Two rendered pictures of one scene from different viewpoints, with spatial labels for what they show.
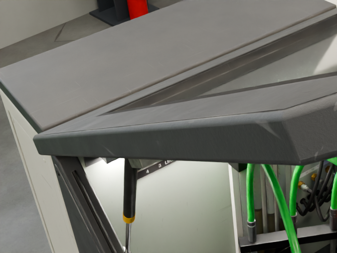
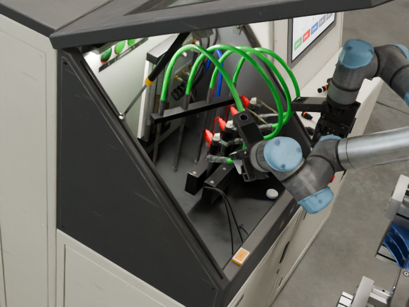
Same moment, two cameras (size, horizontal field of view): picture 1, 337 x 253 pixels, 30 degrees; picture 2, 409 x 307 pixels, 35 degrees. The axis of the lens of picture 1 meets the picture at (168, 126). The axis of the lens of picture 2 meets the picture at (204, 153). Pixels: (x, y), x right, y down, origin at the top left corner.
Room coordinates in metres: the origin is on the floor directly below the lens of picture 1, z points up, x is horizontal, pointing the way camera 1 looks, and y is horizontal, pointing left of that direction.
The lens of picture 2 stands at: (-0.34, 0.75, 2.33)
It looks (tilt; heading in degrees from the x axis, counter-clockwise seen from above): 41 degrees down; 320
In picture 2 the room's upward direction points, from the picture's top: 12 degrees clockwise
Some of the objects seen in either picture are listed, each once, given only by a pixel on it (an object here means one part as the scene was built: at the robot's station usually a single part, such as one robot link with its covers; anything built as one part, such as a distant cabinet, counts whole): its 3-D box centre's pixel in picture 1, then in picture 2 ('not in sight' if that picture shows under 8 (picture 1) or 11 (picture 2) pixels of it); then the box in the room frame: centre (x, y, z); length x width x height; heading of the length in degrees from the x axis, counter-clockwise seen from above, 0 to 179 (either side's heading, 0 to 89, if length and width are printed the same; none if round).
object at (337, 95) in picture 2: not in sight; (343, 90); (0.52, -0.38, 1.45); 0.08 x 0.08 x 0.05
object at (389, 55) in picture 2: not in sight; (389, 64); (0.49, -0.47, 1.53); 0.11 x 0.11 x 0.08; 82
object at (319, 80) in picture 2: not in sight; (333, 95); (0.98, -0.93, 0.97); 0.70 x 0.22 x 0.03; 117
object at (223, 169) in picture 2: not in sight; (224, 168); (0.85, -0.34, 0.91); 0.34 x 0.10 x 0.15; 117
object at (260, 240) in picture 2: not in sight; (268, 230); (0.59, -0.34, 0.87); 0.62 x 0.04 x 0.16; 117
